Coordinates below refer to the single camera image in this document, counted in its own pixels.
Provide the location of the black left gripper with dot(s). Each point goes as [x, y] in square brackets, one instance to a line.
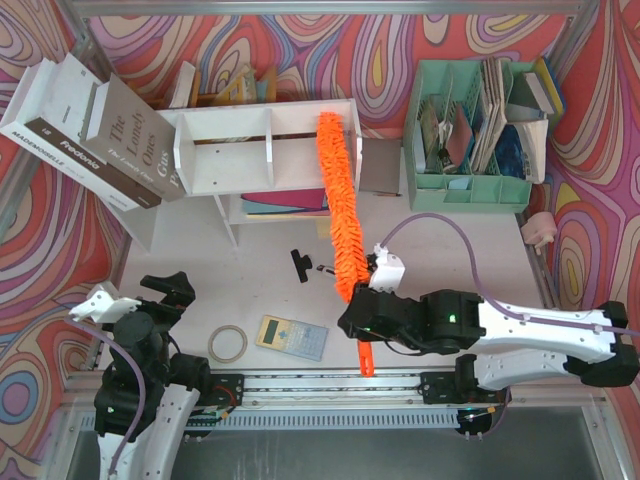
[163, 301]

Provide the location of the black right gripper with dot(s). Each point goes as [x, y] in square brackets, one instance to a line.
[357, 312]

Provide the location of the orange microfiber duster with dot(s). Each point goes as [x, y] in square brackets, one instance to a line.
[350, 263]

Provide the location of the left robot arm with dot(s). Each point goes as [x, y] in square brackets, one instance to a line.
[147, 393]

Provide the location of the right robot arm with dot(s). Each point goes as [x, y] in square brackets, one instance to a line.
[496, 345]

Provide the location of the white wooden bookshelf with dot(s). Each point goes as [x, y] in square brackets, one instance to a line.
[224, 152]

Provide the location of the masking tape roll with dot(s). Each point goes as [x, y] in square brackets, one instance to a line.
[227, 344]

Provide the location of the yellow grey calculator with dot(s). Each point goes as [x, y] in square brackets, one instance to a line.
[292, 337]

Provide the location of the black binder clip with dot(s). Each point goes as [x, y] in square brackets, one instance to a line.
[302, 264]

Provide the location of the yellow sticky note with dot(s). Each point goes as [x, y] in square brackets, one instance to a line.
[323, 229]

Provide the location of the stack of coloured paper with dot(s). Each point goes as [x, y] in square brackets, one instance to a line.
[292, 202]

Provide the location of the grey cardboard sheet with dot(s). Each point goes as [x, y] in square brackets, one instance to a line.
[380, 166]

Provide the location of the brown Lonely Ones book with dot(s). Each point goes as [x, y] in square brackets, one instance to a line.
[131, 136]

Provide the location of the green desk organizer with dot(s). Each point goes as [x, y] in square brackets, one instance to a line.
[455, 119]

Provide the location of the pink piggy figure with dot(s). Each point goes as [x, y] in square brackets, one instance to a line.
[539, 230]

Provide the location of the Fredonia book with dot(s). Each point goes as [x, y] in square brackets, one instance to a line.
[77, 85]

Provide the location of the white Mademoiselle book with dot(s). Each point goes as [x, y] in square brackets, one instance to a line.
[36, 97]

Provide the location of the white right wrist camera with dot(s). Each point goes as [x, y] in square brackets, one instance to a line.
[387, 270]

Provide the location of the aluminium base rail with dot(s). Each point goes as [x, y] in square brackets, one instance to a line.
[390, 388]

